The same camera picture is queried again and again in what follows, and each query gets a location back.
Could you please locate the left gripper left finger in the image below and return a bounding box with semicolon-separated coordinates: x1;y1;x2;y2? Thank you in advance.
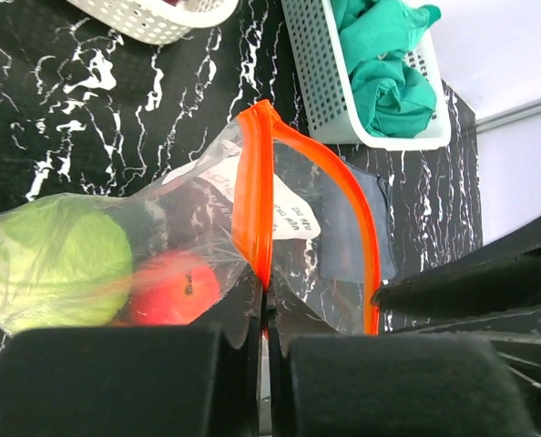
179;268;263;436

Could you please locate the clear zip top bag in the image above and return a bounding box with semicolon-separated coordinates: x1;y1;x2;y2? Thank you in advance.
0;98;397;337

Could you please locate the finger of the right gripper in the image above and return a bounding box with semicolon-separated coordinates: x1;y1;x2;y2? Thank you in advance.
372;248;541;320
416;306;541;409

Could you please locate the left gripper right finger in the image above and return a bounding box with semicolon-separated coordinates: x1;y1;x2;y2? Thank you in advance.
265;281;337;436

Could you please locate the pale green fake cabbage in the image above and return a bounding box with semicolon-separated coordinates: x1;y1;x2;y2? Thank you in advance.
0;195;133;334

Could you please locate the red fake peach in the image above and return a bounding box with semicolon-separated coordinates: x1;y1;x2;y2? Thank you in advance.
128;250;221;325

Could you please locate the grey folded towel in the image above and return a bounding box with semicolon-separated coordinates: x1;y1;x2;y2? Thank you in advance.
319;163;397;283

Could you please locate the black marble pattern mat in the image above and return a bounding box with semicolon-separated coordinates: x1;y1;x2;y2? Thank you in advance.
0;1;482;278

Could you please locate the green cloth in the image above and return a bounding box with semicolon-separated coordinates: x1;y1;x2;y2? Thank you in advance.
332;0;442;138

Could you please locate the dark red fake apple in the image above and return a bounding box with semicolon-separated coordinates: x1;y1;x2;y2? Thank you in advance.
164;0;196;10

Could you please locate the white oval perforated basket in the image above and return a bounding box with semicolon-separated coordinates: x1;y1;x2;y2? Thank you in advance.
71;0;238;46

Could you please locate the white rectangular plastic basket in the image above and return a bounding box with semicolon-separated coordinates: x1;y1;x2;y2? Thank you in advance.
281;1;452;151

